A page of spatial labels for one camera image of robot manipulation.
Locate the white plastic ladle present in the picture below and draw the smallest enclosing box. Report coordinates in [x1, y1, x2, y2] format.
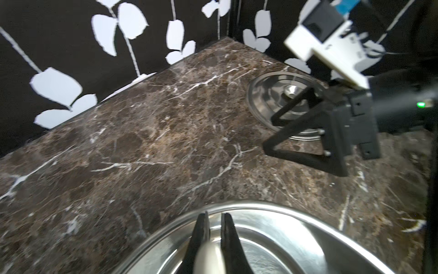
[193, 242, 226, 274]

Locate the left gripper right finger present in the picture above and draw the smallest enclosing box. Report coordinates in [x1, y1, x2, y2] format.
[221, 213, 254, 274]

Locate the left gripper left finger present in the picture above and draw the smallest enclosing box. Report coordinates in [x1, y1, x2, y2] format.
[176, 211, 211, 274]

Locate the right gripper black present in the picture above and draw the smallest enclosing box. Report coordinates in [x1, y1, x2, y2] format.
[262, 86, 381, 177]

